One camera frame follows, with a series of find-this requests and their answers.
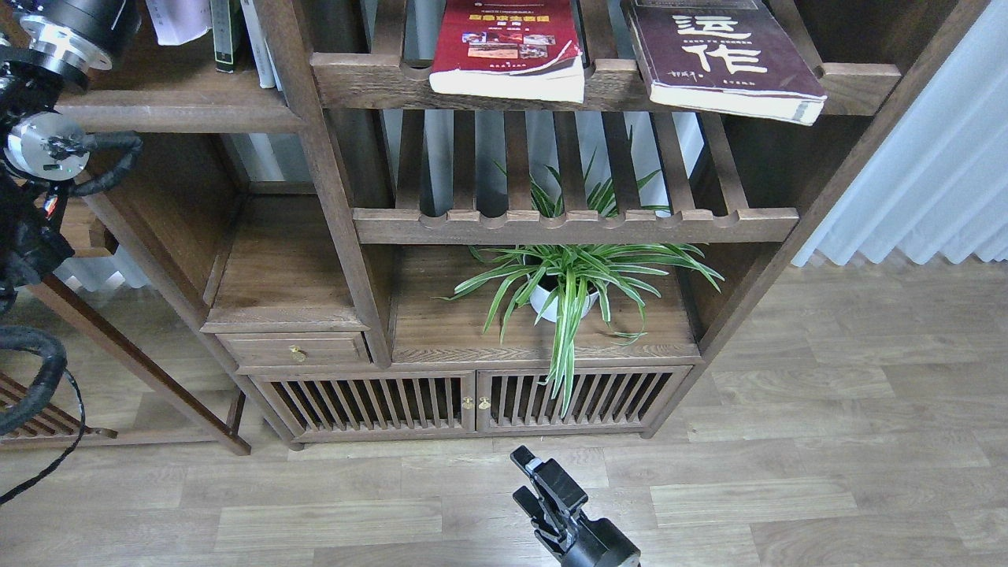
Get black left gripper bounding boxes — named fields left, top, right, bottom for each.
left=11, top=1, right=141, bottom=94

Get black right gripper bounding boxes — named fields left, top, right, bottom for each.
left=510, top=446, right=641, bottom=566

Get pale lilac book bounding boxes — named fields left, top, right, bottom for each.
left=146, top=0, right=212, bottom=46

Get maroon book white characters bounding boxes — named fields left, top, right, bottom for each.
left=622, top=1, right=827, bottom=126

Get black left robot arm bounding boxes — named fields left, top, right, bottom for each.
left=1, top=1, right=143, bottom=311

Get green spine book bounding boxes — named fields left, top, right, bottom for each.
left=209, top=0, right=243, bottom=74

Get white plant pot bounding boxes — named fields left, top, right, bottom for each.
left=529, top=276, right=600, bottom=323

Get white thin book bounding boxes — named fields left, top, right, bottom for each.
left=240, top=0, right=282, bottom=92

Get green spider plant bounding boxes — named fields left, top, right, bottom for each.
left=438, top=126, right=725, bottom=418

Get dark wooden bookshelf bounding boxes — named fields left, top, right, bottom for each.
left=55, top=1, right=989, bottom=447

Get brass drawer knob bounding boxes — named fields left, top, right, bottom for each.
left=289, top=345, right=307, bottom=363

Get wooden side rack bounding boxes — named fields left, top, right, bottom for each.
left=1, top=373, right=80, bottom=450

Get red cover book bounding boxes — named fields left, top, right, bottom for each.
left=429, top=1, right=584, bottom=103

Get white pleated curtain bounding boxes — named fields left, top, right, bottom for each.
left=792, top=1, right=1007, bottom=266

